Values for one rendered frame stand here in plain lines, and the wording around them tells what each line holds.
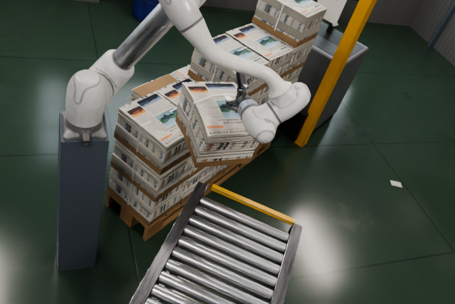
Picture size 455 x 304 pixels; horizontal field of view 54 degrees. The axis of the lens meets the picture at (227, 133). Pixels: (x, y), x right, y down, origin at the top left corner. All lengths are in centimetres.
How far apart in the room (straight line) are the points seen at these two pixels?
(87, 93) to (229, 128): 62
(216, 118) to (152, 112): 61
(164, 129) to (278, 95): 86
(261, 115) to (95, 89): 68
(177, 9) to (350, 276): 225
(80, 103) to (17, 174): 143
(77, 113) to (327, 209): 220
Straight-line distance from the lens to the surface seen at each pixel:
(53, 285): 277
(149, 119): 247
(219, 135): 194
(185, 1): 163
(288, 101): 176
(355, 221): 362
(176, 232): 201
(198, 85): 220
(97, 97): 194
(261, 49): 289
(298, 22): 301
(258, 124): 175
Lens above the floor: 240
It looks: 39 degrees down
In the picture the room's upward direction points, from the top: 19 degrees clockwise
